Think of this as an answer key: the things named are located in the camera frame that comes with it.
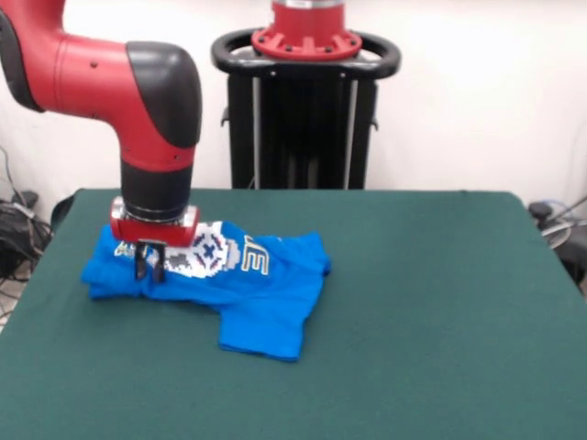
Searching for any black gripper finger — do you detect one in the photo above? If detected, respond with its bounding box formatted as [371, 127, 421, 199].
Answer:
[132, 241, 149, 280]
[150, 245, 167, 283]

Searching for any dark green table cloth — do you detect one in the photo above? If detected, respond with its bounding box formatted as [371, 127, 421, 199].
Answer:
[0, 187, 587, 440]

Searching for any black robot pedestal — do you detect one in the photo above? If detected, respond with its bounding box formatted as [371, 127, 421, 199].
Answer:
[210, 27, 404, 190]

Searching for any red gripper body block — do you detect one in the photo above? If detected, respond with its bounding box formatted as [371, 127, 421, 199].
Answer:
[108, 197, 201, 248]

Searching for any blue printed T-shirt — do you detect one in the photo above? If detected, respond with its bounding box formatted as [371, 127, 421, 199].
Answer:
[81, 219, 332, 363]

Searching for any black cable tangle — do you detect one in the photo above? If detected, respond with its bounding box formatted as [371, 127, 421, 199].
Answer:
[0, 146, 55, 322]

